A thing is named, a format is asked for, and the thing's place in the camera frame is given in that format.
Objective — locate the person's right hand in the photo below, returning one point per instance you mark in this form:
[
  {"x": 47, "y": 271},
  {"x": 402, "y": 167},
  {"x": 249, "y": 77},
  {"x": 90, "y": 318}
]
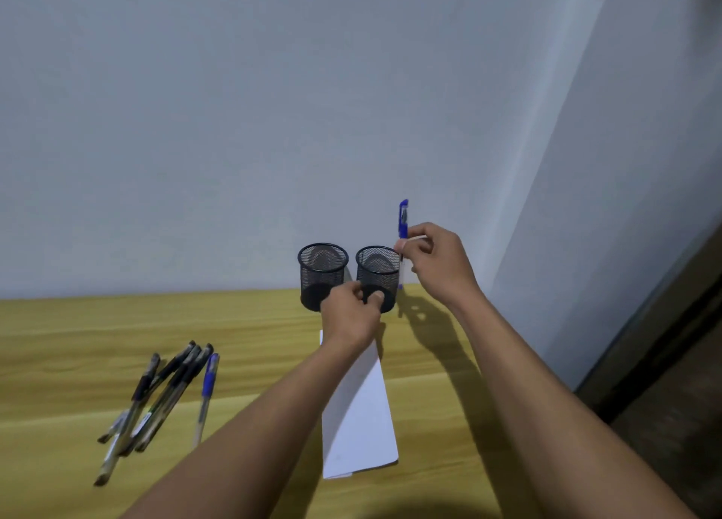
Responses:
[{"x": 443, "y": 265}]

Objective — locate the person's left hand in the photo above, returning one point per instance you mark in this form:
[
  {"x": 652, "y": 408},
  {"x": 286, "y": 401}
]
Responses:
[{"x": 350, "y": 321}]

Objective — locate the black mesh pen cup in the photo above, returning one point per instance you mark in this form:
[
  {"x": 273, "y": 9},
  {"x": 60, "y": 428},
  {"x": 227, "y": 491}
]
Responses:
[
  {"x": 318, "y": 270},
  {"x": 378, "y": 270}
]

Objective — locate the blue pen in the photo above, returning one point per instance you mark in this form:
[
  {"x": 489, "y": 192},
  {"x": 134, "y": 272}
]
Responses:
[
  {"x": 403, "y": 219},
  {"x": 209, "y": 377}
]

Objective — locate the white paper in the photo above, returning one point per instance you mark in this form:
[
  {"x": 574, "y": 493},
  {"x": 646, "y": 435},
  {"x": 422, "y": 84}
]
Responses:
[{"x": 361, "y": 423}]

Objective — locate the person's left forearm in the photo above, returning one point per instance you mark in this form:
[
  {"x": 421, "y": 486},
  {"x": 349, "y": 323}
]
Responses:
[{"x": 242, "y": 445}]

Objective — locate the person's right forearm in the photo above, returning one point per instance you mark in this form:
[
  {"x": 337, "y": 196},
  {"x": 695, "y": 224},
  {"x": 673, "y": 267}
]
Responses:
[{"x": 553, "y": 423}]

